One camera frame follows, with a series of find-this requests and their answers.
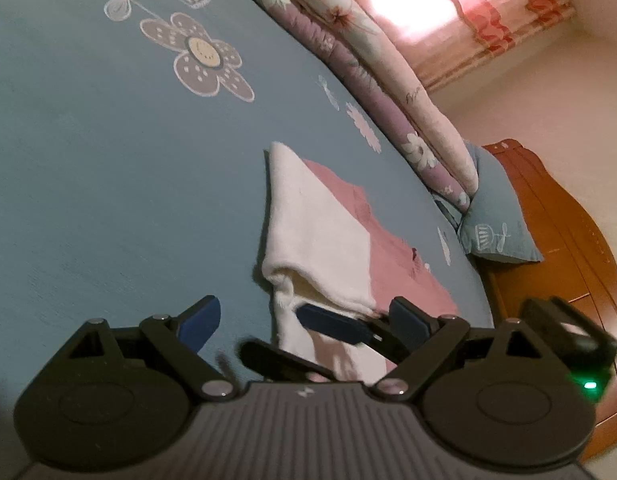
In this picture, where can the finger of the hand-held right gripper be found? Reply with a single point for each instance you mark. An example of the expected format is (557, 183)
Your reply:
(283, 362)
(333, 322)

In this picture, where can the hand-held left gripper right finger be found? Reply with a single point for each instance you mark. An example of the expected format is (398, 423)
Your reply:
(411, 322)

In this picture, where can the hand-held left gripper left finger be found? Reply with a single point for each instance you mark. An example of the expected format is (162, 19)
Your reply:
(203, 322)

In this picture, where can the pink and white sweater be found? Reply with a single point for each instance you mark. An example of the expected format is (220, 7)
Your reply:
(323, 230)

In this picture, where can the wooden bed headboard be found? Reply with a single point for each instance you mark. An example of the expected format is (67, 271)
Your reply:
(563, 250)

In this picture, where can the blue pillow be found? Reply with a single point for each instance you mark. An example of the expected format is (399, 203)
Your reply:
(493, 210)

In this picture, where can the folded floral quilt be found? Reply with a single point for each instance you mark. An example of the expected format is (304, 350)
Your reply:
(368, 70)

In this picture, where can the pink striped curtain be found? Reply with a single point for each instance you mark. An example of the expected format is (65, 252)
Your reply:
(463, 10)

